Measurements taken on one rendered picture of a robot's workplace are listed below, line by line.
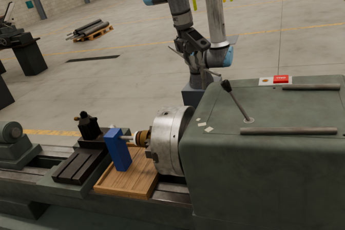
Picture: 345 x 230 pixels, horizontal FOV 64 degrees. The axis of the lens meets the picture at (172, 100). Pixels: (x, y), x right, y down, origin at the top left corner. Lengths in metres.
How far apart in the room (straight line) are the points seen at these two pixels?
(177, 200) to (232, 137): 0.49
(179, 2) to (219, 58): 0.59
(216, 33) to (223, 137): 0.73
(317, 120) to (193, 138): 0.41
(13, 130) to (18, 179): 0.30
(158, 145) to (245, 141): 0.38
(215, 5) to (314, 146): 0.89
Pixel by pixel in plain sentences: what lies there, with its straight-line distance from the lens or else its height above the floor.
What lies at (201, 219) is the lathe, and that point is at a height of 0.85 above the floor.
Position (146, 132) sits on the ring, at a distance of 1.31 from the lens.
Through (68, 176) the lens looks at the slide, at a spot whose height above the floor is 0.97.
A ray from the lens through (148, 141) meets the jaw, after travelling 1.26.
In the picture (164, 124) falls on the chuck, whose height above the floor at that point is 1.22.
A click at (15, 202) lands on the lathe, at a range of 2.09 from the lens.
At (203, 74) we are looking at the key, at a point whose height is 1.37.
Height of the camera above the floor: 1.82
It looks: 27 degrees down
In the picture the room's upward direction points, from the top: 13 degrees counter-clockwise
